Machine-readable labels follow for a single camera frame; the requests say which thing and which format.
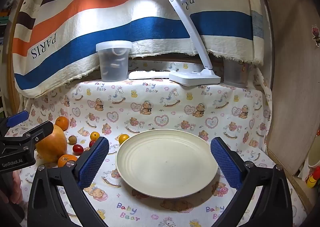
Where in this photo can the bear print tablecloth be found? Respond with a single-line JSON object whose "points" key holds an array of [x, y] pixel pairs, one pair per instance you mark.
{"points": [[162, 107]]}

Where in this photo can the orange tangerine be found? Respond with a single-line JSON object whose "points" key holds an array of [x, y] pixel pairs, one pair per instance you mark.
{"points": [[65, 160], [62, 122]]}

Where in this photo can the round wooden board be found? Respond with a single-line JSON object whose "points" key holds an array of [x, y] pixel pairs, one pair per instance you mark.
{"points": [[290, 79]]}

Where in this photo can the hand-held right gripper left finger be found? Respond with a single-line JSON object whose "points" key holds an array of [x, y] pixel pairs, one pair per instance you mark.
{"points": [[93, 162]]}

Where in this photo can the small orange kumquat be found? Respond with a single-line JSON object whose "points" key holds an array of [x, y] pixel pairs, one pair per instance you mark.
{"points": [[72, 139]]}

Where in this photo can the red yellow toy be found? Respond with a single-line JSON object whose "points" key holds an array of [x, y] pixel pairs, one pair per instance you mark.
{"points": [[313, 178]]}

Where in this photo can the clear lidded plastic container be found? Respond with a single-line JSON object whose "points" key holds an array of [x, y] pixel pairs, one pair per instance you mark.
{"points": [[113, 67]]}

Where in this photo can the cream round plate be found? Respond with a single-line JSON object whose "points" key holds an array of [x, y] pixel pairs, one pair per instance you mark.
{"points": [[165, 162]]}

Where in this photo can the striped blanket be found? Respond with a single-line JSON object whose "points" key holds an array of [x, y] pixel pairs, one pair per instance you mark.
{"points": [[150, 24]]}

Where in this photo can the grey plastic container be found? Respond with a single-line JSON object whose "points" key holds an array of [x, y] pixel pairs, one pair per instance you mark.
{"points": [[235, 74]]}

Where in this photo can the cartoon sticker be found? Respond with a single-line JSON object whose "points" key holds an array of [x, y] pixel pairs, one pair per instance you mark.
{"points": [[316, 34]]}

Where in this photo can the small yellow kumquat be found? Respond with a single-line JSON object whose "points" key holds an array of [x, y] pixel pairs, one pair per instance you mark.
{"points": [[95, 135], [123, 139]]}

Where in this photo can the large yellow apple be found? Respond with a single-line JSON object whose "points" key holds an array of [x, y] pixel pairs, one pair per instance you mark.
{"points": [[53, 147]]}

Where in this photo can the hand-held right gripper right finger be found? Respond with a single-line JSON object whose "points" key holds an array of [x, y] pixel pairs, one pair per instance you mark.
{"points": [[226, 164]]}

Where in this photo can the white desk lamp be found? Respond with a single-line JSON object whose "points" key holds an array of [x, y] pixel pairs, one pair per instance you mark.
{"points": [[197, 42]]}

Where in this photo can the person's left hand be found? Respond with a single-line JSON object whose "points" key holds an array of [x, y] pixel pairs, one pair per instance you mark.
{"points": [[18, 187]]}

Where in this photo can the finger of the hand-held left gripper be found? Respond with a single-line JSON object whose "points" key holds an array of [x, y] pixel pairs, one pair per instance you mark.
{"points": [[17, 118], [41, 131]]}

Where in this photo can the white cup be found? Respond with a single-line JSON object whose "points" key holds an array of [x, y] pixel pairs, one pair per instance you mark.
{"points": [[315, 152]]}

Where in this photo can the red cherry tomato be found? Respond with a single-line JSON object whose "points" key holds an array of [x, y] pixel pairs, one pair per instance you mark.
{"points": [[92, 143], [77, 149]]}

